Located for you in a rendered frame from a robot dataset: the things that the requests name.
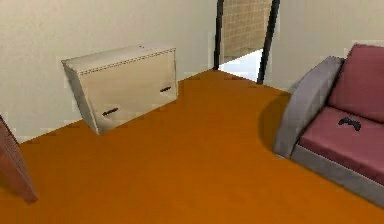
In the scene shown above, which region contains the grey sofa with red cushions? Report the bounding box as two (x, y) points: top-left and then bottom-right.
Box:
(273, 43), (384, 208)

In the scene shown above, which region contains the beige chest of drawers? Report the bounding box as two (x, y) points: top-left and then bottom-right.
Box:
(61, 44), (179, 136)

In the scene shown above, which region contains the black game controller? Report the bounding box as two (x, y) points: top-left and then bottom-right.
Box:
(337, 116), (362, 132)

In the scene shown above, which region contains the reddish brown wooden cabinet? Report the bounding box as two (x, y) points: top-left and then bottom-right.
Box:
(0, 114), (39, 205)

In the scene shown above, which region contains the black door frame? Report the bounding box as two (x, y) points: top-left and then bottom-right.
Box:
(213, 0), (281, 85)

